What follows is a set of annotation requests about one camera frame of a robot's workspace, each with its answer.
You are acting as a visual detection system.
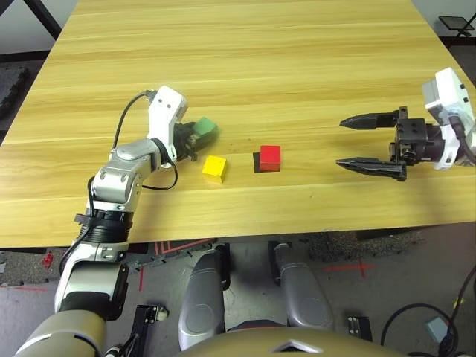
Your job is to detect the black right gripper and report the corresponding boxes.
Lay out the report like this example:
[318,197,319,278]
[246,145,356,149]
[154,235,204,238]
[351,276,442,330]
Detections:
[335,106,446,182]

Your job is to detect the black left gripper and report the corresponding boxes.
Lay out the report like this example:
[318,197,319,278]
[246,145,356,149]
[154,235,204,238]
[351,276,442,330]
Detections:
[173,120,221,163]

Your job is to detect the green wooden block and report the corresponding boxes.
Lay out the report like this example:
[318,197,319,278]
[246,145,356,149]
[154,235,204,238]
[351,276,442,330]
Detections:
[193,116,219,138]

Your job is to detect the yellow wooden block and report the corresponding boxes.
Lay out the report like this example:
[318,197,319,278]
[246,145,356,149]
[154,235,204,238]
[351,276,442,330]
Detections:
[202,155,228,184]

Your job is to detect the red wooden block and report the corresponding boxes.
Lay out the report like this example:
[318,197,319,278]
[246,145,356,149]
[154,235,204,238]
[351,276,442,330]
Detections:
[259,144,282,173]

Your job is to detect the black mat with red lines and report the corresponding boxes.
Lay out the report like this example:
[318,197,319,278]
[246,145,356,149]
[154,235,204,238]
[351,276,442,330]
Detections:
[150,239,219,262]

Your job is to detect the red tape cross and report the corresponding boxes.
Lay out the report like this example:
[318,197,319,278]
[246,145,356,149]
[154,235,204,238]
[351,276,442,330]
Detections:
[322,259,376,278]

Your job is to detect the black stand with tray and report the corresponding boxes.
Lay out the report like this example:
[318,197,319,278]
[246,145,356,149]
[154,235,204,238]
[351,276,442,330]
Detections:
[438,14,476,38]

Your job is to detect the grey robot left leg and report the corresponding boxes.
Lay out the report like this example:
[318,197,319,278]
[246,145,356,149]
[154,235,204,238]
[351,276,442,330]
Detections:
[178,248,230,351]

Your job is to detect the grey robot leg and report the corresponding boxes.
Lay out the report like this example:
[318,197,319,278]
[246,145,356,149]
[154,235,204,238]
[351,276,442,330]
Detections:
[268,242,335,332]
[178,248,230,351]

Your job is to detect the grey robot right leg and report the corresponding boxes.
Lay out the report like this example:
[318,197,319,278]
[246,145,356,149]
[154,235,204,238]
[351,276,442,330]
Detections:
[268,242,335,332]

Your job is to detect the black plate with silver clips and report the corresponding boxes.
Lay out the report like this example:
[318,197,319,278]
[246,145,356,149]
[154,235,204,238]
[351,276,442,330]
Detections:
[347,315,373,341]

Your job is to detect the grey power adapter box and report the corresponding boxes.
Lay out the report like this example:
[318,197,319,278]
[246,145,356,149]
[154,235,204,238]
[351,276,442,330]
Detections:
[425,318,450,341]

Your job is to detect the dark foam floor mat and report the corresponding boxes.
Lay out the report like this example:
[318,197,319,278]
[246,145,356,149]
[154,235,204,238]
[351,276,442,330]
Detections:
[0,66,30,123]

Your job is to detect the olive robot torso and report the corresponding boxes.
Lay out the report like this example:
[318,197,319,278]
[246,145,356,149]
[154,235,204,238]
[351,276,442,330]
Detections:
[181,320,408,357]

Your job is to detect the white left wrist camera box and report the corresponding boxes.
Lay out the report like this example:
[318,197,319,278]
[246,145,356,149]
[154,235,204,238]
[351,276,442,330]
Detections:
[147,85,187,164]

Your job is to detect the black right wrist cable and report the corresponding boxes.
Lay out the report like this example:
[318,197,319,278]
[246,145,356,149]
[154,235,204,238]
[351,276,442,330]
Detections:
[448,114,476,164]

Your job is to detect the black floor cable loop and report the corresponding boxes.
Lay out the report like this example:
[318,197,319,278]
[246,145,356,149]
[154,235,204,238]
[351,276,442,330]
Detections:
[381,260,476,357]

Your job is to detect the black metal rail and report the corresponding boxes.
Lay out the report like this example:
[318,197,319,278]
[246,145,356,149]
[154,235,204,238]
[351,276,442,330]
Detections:
[126,304,161,357]

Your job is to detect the black diagonal frame bar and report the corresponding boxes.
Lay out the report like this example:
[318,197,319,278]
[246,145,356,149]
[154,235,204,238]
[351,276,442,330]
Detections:
[0,0,63,40]

